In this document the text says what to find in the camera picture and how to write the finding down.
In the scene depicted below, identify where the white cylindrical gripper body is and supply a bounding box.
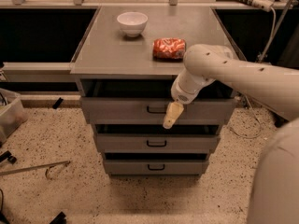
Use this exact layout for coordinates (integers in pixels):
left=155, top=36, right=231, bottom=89
left=171, top=68, right=214, bottom=105

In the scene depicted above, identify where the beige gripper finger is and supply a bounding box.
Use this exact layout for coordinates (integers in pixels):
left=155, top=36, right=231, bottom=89
left=163, top=102, right=184, bottom=129

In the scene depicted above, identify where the grey top drawer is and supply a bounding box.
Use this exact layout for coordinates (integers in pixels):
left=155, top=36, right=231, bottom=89
left=80, top=97, right=235, bottom=125

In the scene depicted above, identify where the grey drawer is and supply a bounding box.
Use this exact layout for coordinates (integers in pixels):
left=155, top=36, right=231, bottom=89
left=94, top=133, right=220, bottom=153
left=80, top=97, right=235, bottom=125
left=104, top=160, right=209, bottom=175

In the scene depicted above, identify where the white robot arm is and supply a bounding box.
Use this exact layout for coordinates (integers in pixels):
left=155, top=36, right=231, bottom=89
left=164, top=44, right=299, bottom=224

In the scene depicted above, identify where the grey drawer cabinet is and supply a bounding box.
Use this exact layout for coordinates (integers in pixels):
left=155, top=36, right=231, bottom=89
left=71, top=5, right=235, bottom=162

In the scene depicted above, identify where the grey middle drawer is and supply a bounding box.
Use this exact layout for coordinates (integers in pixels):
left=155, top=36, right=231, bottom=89
left=94, top=133, right=220, bottom=153

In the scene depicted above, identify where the grey bottom drawer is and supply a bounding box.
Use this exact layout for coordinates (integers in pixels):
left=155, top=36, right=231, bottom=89
left=104, top=160, right=209, bottom=175

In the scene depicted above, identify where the orange snack bag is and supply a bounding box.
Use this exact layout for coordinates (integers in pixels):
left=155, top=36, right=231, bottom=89
left=152, top=38, right=186, bottom=60

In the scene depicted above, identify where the white ceramic bowl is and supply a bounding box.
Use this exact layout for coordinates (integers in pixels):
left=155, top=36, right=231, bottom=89
left=117, top=12, right=148, bottom=37

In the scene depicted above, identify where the small black floor clip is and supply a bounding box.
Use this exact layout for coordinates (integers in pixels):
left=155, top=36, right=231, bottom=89
left=52, top=97, right=64, bottom=109

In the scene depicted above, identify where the long metal rod tool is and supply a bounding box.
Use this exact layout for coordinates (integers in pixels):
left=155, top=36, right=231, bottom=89
left=0, top=161, right=71, bottom=177

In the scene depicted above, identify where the black object bottom edge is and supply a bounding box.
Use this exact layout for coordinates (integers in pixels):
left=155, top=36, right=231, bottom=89
left=50, top=212, right=66, bottom=224

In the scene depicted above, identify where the clear plastic storage bin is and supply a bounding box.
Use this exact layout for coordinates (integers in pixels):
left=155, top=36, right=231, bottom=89
left=0, top=89, right=28, bottom=145

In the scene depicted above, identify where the white cable on floor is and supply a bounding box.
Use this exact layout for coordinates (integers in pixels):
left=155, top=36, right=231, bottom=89
left=228, top=7, right=278, bottom=140

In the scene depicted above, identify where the black bracket at left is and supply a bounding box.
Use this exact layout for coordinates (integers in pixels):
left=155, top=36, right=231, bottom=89
left=0, top=151, right=17, bottom=164

